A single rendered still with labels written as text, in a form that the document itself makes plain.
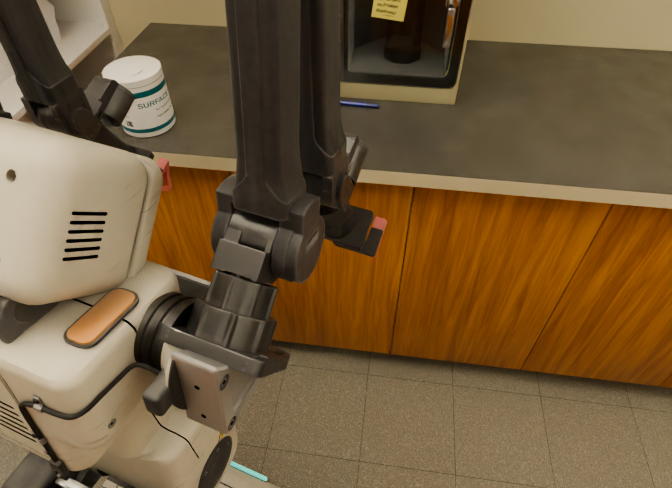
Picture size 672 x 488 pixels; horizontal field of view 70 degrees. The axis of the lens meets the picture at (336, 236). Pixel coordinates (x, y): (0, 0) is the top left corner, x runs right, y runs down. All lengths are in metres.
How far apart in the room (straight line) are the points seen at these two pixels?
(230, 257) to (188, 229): 0.93
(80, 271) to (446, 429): 1.46
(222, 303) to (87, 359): 0.13
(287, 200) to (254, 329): 0.13
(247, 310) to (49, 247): 0.18
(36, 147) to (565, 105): 1.24
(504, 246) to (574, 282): 0.24
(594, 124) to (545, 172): 0.26
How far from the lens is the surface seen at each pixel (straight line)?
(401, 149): 1.16
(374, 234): 0.78
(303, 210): 0.47
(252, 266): 0.49
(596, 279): 1.46
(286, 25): 0.42
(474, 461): 1.76
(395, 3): 1.22
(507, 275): 1.40
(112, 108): 0.91
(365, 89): 1.33
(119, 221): 0.51
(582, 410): 1.96
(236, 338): 0.48
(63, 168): 0.46
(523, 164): 1.18
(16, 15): 0.78
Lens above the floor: 1.62
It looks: 46 degrees down
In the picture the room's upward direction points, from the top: straight up
